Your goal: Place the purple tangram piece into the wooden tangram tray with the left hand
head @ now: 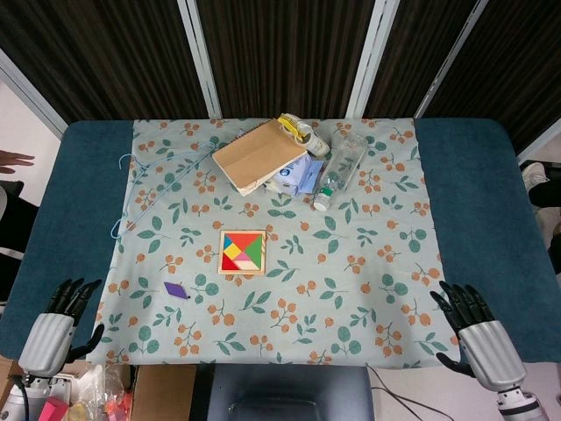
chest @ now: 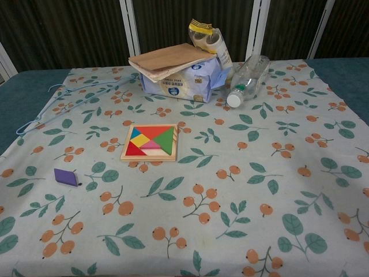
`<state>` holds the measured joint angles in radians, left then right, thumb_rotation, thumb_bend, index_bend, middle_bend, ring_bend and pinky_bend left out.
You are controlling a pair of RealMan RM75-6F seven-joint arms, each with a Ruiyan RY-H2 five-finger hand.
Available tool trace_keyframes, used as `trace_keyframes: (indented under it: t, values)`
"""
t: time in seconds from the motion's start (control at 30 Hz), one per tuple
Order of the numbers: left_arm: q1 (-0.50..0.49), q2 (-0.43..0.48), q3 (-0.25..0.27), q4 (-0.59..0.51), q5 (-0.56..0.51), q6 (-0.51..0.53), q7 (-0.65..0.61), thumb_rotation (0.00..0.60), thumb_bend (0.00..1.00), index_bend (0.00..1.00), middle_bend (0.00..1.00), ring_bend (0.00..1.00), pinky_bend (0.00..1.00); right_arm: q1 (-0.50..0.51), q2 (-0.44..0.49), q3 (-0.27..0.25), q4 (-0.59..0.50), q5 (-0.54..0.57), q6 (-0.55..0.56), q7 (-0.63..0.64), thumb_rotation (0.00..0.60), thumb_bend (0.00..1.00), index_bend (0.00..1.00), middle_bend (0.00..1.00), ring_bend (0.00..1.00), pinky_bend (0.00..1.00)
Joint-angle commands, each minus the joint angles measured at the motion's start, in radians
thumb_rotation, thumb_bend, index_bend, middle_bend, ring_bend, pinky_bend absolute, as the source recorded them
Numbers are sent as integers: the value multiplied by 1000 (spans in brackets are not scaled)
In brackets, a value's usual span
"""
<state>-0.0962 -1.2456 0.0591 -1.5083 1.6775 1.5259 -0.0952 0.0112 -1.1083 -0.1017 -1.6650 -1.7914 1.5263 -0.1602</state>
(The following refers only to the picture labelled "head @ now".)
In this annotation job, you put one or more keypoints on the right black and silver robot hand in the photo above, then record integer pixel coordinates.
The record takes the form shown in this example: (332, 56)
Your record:
(491, 351)

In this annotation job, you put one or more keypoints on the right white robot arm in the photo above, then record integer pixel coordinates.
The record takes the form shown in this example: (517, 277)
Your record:
(521, 405)

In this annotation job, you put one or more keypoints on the yellow and white tape roll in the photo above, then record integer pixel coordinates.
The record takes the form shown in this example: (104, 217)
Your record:
(291, 125)

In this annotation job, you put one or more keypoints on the bystander bare hand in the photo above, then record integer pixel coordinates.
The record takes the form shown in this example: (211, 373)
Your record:
(13, 161)

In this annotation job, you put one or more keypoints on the purple parallelogram tangram piece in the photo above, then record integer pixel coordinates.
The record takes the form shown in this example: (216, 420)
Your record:
(176, 290)

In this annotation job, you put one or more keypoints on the large green tangram triangle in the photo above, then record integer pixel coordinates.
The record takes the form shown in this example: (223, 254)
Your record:
(255, 252)

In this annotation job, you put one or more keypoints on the dark slatted folding screen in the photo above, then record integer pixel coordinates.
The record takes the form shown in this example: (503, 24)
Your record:
(280, 52)

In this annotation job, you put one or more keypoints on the floral leaf print tablecloth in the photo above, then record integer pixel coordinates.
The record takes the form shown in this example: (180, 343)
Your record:
(307, 307)

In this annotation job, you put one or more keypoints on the brown spiral notebook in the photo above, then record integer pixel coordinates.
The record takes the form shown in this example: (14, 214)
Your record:
(258, 153)

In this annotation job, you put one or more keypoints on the blue tangram triangle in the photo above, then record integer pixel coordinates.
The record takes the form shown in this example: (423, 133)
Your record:
(226, 243)

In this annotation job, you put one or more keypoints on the open cardboard box flap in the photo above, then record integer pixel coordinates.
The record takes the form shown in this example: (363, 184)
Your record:
(9, 373)

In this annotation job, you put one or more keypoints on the large orange-red tangram triangle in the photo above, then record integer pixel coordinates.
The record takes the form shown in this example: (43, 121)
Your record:
(244, 239)

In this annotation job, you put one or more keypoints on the clear plastic bag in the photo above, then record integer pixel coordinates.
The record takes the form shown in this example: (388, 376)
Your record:
(94, 386)

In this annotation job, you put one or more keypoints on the clear plastic bottle green cap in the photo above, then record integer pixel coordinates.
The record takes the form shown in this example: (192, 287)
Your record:
(344, 162)

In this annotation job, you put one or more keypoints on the pink block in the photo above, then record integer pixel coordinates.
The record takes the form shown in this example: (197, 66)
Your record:
(53, 410)

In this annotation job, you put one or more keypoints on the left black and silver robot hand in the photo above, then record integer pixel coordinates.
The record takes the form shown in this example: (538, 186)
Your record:
(48, 340)

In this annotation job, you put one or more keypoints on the blue and white wipes pack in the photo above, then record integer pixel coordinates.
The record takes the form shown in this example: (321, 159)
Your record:
(300, 175)

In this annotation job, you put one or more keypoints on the wooden tangram tray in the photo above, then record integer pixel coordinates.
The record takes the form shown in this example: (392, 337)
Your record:
(264, 254)

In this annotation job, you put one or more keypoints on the red tangram triangle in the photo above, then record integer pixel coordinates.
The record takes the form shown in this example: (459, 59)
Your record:
(227, 263)

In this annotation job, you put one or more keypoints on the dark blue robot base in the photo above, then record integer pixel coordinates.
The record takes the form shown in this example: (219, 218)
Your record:
(289, 394)

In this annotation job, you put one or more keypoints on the crumpled white paper cup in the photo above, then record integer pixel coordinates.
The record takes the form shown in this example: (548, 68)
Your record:
(317, 144)

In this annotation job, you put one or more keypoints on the white sneaker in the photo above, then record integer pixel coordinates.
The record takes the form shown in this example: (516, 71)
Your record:
(534, 174)

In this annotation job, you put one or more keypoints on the bystander dark trouser leg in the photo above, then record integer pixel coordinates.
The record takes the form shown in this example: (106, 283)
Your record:
(550, 219)

